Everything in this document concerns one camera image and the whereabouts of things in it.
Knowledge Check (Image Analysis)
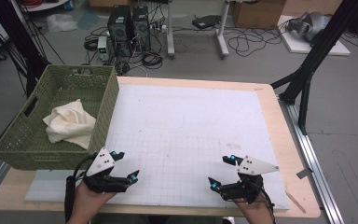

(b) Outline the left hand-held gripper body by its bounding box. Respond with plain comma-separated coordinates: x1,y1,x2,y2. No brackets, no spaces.
83,147,131,194

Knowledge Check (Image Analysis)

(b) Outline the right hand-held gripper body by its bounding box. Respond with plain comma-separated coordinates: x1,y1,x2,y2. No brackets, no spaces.
219,155,281,205

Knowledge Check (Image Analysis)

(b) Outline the cream printed cloth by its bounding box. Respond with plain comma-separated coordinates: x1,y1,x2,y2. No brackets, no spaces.
42,98,97,150

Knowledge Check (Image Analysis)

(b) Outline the green woven basket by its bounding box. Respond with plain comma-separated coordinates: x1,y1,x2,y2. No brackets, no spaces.
0,63,120,172

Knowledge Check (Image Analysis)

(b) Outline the person's left hand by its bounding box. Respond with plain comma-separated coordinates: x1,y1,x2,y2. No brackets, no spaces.
72,181,118,219

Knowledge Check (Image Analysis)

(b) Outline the person's right hand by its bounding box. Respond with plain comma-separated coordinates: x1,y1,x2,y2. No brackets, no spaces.
233,198,275,224

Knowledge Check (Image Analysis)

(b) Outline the grey tape strip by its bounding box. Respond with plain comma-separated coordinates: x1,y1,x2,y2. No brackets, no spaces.
296,168,314,180

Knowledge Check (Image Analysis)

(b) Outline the thin wooden stick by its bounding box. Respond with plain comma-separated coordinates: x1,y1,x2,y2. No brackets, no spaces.
285,190,308,215

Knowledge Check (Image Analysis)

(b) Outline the white grid mat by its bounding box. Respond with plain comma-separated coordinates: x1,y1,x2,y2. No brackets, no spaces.
24,83,291,211

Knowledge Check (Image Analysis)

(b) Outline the small white power supply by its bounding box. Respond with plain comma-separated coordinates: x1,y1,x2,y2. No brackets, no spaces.
97,35,111,63

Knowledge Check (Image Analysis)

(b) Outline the black computer tower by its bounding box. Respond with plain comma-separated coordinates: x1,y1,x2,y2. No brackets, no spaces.
106,5,133,58
131,5,152,52

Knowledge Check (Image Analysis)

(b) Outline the white floor board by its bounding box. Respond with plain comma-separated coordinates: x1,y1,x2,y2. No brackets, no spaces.
277,15,351,57

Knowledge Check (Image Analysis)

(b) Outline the flat black device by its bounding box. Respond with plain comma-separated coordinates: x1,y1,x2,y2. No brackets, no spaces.
191,14,222,30

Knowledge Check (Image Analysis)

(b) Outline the clear plastic bag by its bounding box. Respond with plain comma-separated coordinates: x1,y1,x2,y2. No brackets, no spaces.
46,13,79,34

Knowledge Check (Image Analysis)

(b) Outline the black metal stand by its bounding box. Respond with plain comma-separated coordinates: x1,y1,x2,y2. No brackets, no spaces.
0,0,49,98
269,0,358,135

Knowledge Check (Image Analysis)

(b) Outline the cardboard box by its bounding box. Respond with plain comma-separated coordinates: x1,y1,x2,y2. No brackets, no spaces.
232,0,287,30

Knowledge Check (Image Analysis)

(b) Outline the grey rounded device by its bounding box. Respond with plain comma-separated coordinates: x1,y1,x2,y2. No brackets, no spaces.
286,11,332,43

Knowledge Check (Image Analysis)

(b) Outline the right hand-held gripper cable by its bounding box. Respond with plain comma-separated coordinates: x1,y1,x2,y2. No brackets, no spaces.
255,183,276,224

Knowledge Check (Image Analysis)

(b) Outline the aluminium rail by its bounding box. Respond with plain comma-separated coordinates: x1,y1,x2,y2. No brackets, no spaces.
278,96,345,224

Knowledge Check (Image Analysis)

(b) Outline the coiled black cable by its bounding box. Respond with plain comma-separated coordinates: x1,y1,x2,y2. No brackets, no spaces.
141,50,164,70

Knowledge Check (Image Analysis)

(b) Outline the black floor cable tangle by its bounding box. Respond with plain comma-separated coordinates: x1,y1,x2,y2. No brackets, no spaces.
227,26,284,58

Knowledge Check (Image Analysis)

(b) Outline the white desk frame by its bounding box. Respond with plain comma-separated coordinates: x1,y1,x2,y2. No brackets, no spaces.
166,0,231,60

